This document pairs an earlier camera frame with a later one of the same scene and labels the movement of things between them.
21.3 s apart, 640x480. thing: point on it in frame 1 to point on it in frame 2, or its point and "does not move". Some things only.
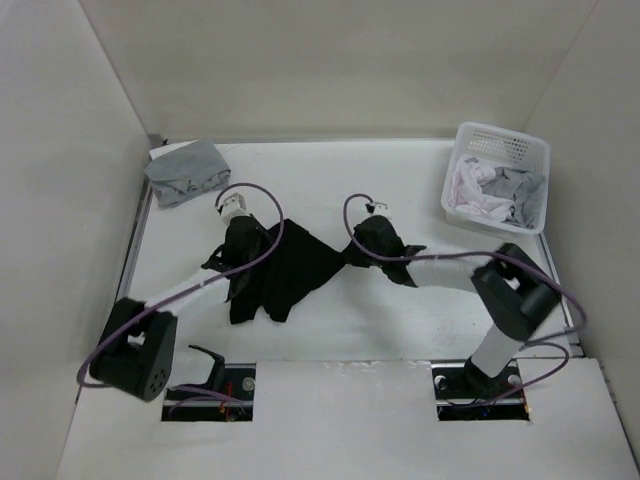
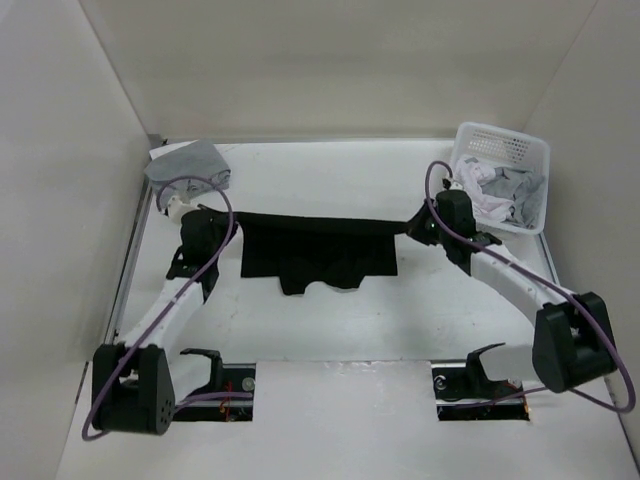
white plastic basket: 497,179 does not move
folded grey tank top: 187,173 does not move
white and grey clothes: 466,191 does not move
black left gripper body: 263,243 to 219,225
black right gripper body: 362,240 to 423,231
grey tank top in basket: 526,189 does not move
